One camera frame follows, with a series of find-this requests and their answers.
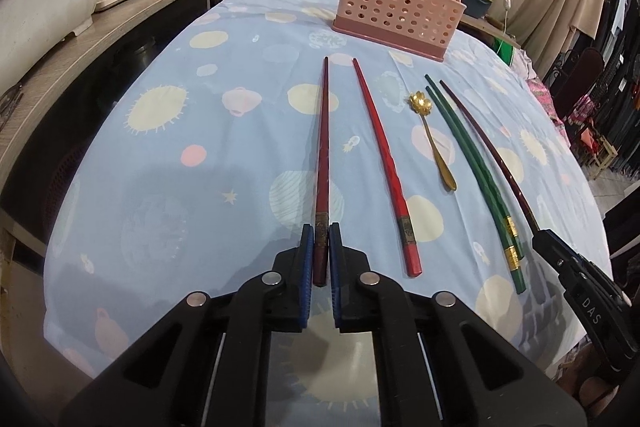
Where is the dark red chopstick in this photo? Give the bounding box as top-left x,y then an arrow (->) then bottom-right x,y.
312,56 -> 330,287

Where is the bright red chopstick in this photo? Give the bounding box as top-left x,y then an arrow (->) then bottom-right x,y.
352,58 -> 422,277

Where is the green chopstick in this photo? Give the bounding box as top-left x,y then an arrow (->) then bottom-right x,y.
424,84 -> 528,295
424,74 -> 523,265

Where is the maroon chopstick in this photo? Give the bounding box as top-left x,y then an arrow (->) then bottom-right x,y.
439,80 -> 540,234

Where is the light blue patterned tablecloth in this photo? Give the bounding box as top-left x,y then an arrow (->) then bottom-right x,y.
41,0 -> 614,427

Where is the gold flower spoon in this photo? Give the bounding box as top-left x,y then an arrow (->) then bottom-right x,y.
408,91 -> 457,192

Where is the pink floral cloth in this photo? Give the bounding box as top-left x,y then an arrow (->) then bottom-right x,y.
524,70 -> 574,148

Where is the pink perforated utensil holder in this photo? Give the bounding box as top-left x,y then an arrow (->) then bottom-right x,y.
332,0 -> 465,62

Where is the white plastic tub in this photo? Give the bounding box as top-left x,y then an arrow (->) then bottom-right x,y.
0,0 -> 98,91

